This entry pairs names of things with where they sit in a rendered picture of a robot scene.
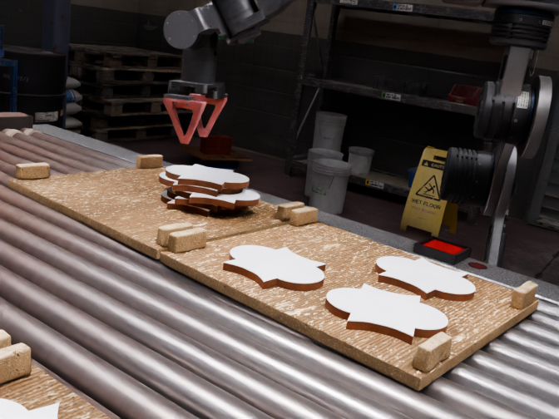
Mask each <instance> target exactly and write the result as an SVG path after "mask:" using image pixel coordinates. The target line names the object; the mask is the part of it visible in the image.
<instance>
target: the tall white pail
mask: <svg viewBox="0 0 559 419"><path fill-rule="evenodd" d="M347 117H348V116H346V115H344V114H340V113H335V112H329V111H316V117H315V119H316V120H315V121H314V122H315V128H314V140H313V147H312V148H320V149H327V150H336V151H338V152H340V149H341V145H342V139H343V135H344V127H345V126H346V125H345V123H347V122H346V121H347V119H346V118H347Z"/></svg>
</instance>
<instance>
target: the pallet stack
mask: <svg viewBox="0 0 559 419"><path fill-rule="evenodd" d="M69 51H74V52H75V54H74V57H68V65H69V66H70V70H68V73H67V75H68V76H70V77H72V78H75V79H76V80H77V81H79V82H80V83H81V85H80V86H79V87H77V88H75V89H73V90H75V91H77V92H78V93H79V94H80V95H82V99H81V100H80V101H78V102H76V103H77V104H78V105H79V106H80V107H81V108H82V110H81V111H79V112H78V113H75V114H72V115H69V116H71V117H74V118H76V119H78V120H79V121H80V122H82V126H78V127H76V128H74V129H77V130H80V135H83V136H90V137H91V138H93V139H96V140H100V141H103V142H106V143H113V142H123V141H133V140H149V139H157V138H166V137H172V136H177V134H176V129H175V127H174V125H173V123H172V120H171V118H170V116H169V113H168V111H167V109H166V107H165V104H164V102H163V97H164V94H165V93H162V92H161V86H168V84H170V82H169V81H165V80H166V78H167V72H169V73H174V79H173V80H181V68H182V55H175V54H171V53H165V52H156V51H150V50H145V49H141V48H135V47H113V46H99V45H84V44H71V43H69ZM138 57H141V61H140V62H133V61H138ZM165 57H166V58H171V59H174V66H173V67H161V66H164V65H165V64H163V63H165ZM134 86H135V87H134ZM97 108H98V109H97ZM162 114H164V120H162V119H160V120H158V119H157V118H156V117H155V115H162ZM165 126H166V129H165V134H161V135H152V136H147V135H146V132H147V131H157V127H165ZM125 133H130V137H125V138H115V139H108V135H114V134H125Z"/></svg>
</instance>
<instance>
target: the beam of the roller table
mask: <svg viewBox="0 0 559 419"><path fill-rule="evenodd" d="M32 128H33V129H35V130H38V131H40V132H41V133H43V134H45V135H48V136H52V137H55V138H57V139H60V140H64V141H67V142H70V143H72V144H75V145H79V146H82V147H85V148H87V149H90V150H95V151H98V152H101V153H103V154H106V155H110V156H113V157H116V158H118V159H121V160H125V161H128V162H131V163H133V164H136V158H137V156H139V155H143V154H140V153H137V152H135V151H132V150H128V149H124V148H121V147H119V146H116V145H112V144H108V143H106V142H103V141H100V140H96V139H93V138H90V137H87V136H83V135H80V134H77V133H74V132H71V131H67V130H64V129H62V128H59V127H55V126H51V125H48V124H42V125H32ZM172 165H174V164H172V163H169V162H166V161H162V166H164V167H168V166H172ZM244 189H245V190H251V191H254V192H255V193H257V194H259V195H260V200H261V201H264V202H266V203H269V204H272V205H275V206H278V205H280V204H287V203H291V202H292V201H289V200H285V199H282V198H279V197H276V196H273V195H269V194H266V193H263V192H260V191H258V190H253V189H251V188H248V187H246V188H244ZM317 221H319V222H321V223H324V224H328V225H331V226H333V227H335V228H338V229H342V230H344V231H347V232H350V233H352V234H356V235H358V236H361V237H364V238H366V239H370V240H372V241H375V242H378V243H381V244H384V245H387V246H389V247H392V248H394V249H398V250H401V251H403V252H405V253H408V254H412V255H415V256H417V257H419V258H423V259H426V260H428V261H431V262H434V263H436V264H440V265H442V266H445V267H448V268H450V269H454V270H457V271H459V272H462V273H465V274H468V275H471V276H473V277H476V278H478V279H482V280H485V281H488V282H490V283H494V284H497V285H500V286H503V287H505V288H509V289H512V290H514V289H515V288H519V287H521V286H522V285H523V284H524V283H526V282H527V281H531V282H533V283H536V284H538V286H537V291H536V295H535V298H539V299H542V300H545V301H547V302H550V303H554V304H557V305H559V286H557V285H554V284H551V283H547V282H544V281H541V280H538V279H534V278H531V277H528V276H526V275H523V274H518V273H515V272H512V271H510V270H507V269H502V268H499V267H497V266H494V265H491V264H486V263H484V262H481V261H478V260H476V259H471V258H467V259H464V260H463V261H461V262H459V263H458V264H455V265H451V264H447V263H444V262H442V261H439V260H436V259H432V258H429V257H427V256H424V255H421V254H417V253H414V252H413V248H414V244H415V243H417V241H415V240H412V239H408V238H405V237H403V236H399V235H396V234H392V233H389V232H387V231H383V230H381V229H376V228H374V227H371V226H368V225H365V224H360V223H358V222H355V221H352V220H349V219H345V218H342V217H339V216H337V215H334V214H329V213H326V212H323V211H321V210H318V214H317ZM471 262H473V263H479V264H483V265H485V266H487V269H475V268H473V267H471V266H469V265H468V263H471Z"/></svg>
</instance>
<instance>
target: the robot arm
mask: <svg viewBox="0 0 559 419"><path fill-rule="evenodd" d="M206 1H207V2H208V3H207V4H206V5H205V6H204V7H197V8H195V9H193V10H191V11H189V12H186V11H181V10H180V11H174V12H172V13H171V14H169V15H168V17H167V18H166V20H165V21H164V24H163V34H164V37H165V39H166V41H167V42H168V43H169V44H170V45H171V46H172V47H174V48H176V49H183V54H182V68H181V80H173V81H170V84H168V93H165V94H164V97H163V102H164V104H165V107H166V109H167V111H168V113H169V116H170V118H171V120H172V123H173V125H174V127H175V129H176V134H177V136H178V138H179V141H180V143H181V144H189V143H190V140H191V137H192V136H193V134H194V132H195V128H196V127H197V130H198V133H199V136H201V137H207V136H208V135H209V133H210V131H211V129H212V127H213V125H214V124H215V121H216V119H217V118H218V116H219V114H220V112H221V111H222V109H223V107H224V105H225V103H226V102H227V96H228V94H225V83H224V82H217V81H215V72H216V60H217V49H218V37H219V36H223V37H224V39H225V40H226V42H227V44H228V45H235V44H236V43H242V44H245V43H247V42H248V41H250V40H252V39H254V38H256V37H258V36H259V35H260V34H261V32H260V27H262V26H264V25H265V24H267V23H269V22H270V19H271V18H273V17H275V16H277V15H279V14H281V13H282V12H283V11H284V10H285V9H286V8H287V7H288V6H290V5H291V4H292V3H294V2H295V1H297V0H257V2H258V4H259V5H260V9H261V10H259V9H258V8H257V6H256V4H255V0H206ZM214 50H216V51H214ZM190 91H191V92H193V93H191V94H190ZM194 93H200V94H194ZM206 104H211V105H215V109H214V111H213V113H212V115H211V117H210V119H209V121H208V123H207V125H206V128H204V127H203V124H202V120H201V115H202V113H203V111H204V109H205V106H206ZM177 107H179V108H186V109H190V110H192V111H193V115H192V117H191V121H190V125H189V127H188V130H187V132H186V134H185V135H184V133H183V130H182V128H181V123H180V120H179V117H178V115H177V112H176V108H177Z"/></svg>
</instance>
